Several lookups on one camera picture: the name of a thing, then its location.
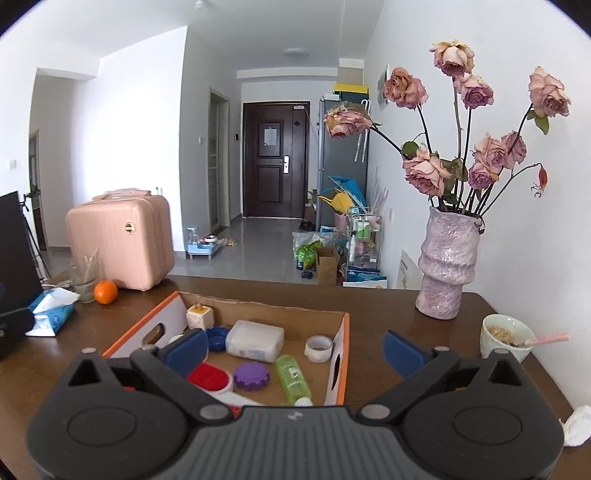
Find clear drinking glass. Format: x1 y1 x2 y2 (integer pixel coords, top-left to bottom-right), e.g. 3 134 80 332
68 257 100 304

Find blue and yellow dustpan set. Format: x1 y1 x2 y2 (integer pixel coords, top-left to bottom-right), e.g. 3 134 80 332
318 174 368 215

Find pink textured vase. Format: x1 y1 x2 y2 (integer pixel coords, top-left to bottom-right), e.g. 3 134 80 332
414 206 485 320

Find white tape roll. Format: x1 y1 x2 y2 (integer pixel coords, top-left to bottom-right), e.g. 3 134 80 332
305 335 334 363

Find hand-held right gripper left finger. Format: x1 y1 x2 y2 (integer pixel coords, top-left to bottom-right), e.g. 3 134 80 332
69 329 234 424

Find translucent plastic container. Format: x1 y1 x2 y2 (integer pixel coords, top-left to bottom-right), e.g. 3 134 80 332
225 320 285 362

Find green plastic bottle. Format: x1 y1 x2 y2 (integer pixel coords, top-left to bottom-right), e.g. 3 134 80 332
274 354 314 407

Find grey refrigerator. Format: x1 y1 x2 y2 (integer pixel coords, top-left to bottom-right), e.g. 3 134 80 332
318 97 369 232

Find orange fruit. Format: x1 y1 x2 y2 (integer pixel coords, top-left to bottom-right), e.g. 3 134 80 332
93 280 118 305

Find dark brown door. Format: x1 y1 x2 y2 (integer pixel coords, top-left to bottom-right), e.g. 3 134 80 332
243 102 308 219

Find purple bottle cap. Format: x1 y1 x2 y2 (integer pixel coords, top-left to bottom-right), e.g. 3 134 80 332
233 362 271 392

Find crumpled white tissue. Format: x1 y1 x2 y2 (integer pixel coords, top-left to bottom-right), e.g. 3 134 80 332
558 406 591 448

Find pink suitcase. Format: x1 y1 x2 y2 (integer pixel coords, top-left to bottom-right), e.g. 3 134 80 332
65 188 175 291

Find black monitor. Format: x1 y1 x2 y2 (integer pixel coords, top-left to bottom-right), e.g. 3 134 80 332
0 191 44 301

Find pink spoon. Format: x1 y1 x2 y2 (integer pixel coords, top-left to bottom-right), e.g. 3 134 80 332
517 331 571 348

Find dried pink roses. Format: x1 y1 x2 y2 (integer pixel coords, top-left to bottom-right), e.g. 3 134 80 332
323 39 572 217

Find blue package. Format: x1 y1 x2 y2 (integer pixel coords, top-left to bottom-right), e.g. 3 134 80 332
344 265 389 289

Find pale green bowl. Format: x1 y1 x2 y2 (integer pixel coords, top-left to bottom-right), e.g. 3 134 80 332
480 314 536 363

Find brown cardboard box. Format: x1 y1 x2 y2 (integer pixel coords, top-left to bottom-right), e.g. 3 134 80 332
315 247 341 285

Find yellow box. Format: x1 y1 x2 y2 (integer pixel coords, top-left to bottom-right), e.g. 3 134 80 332
335 83 369 100

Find blue pet water feeder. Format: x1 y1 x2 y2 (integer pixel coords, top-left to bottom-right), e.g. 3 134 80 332
186 226 220 261

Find red and white lint brush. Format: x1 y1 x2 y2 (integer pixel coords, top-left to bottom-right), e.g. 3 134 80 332
187 362 266 409

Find blue bottle cap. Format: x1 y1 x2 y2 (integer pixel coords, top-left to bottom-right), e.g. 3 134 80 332
206 326 230 352

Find beige cube plug adapter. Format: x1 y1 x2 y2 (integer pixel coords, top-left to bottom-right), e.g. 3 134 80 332
186 304 214 330

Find small trolley with bottles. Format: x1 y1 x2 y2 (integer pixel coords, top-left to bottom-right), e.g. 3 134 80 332
346 208 384 278

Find red cardboard box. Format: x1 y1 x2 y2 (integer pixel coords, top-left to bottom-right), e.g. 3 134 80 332
102 291 350 408

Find blue tissue pack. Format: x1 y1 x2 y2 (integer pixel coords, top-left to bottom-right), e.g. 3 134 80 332
25 288 80 337

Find black tripod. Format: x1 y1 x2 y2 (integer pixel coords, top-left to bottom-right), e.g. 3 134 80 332
21 191 47 278

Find green bag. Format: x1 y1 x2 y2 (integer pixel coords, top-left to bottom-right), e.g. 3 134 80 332
295 240 324 273

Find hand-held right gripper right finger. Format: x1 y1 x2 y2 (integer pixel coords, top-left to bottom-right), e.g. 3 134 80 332
360 330 522 423

